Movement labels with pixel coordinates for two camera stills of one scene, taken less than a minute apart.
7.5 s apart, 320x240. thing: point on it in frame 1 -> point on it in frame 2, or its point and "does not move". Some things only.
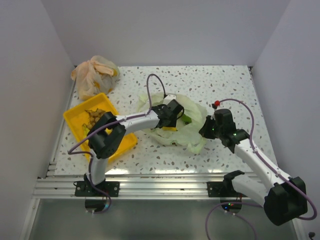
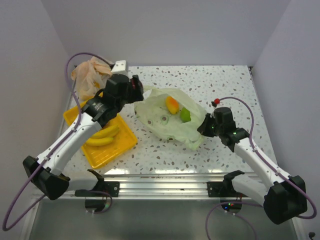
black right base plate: x=215 y=189 does not move
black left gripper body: x=173 y=122 -> x=134 y=95
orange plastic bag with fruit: x=96 y=76 does not move
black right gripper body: x=211 y=130 does not move
